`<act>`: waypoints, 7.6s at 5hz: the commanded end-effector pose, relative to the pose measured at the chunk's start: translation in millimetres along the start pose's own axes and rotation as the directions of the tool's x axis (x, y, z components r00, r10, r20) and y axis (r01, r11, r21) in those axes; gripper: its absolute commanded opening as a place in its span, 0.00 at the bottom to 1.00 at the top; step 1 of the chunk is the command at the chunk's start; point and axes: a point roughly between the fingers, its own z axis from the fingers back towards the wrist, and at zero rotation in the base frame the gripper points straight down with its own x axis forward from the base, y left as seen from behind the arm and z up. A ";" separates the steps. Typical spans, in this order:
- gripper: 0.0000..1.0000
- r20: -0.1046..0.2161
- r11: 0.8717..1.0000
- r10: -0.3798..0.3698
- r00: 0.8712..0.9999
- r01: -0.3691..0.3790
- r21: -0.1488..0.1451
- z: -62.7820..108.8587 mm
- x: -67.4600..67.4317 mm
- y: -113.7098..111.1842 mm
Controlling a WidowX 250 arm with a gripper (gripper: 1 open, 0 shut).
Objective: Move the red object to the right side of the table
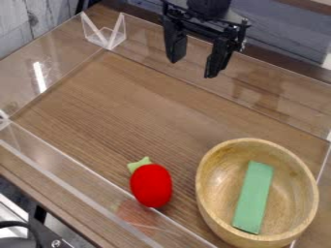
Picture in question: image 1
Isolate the black cable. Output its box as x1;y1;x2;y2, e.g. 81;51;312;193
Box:
0;220;30;231

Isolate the black metal table leg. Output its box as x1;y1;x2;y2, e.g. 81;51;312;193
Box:
29;204;74;248

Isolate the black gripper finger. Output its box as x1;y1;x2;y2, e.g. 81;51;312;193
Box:
162;16;187;63
205;27;246;78

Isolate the wooden bowl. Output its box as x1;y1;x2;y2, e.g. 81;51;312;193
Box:
195;138;320;248

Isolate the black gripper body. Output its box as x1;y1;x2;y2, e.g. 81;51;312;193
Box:
161;0;252;35

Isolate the red plush strawberry toy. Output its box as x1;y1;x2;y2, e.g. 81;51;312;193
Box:
127;157;173;208

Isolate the green rectangular block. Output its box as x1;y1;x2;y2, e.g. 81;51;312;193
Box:
231;161;274;234

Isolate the clear acrylic tray wall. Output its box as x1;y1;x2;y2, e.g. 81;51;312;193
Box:
0;5;331;248

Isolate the clear acrylic corner bracket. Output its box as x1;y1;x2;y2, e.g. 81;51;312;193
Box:
81;13;127;50

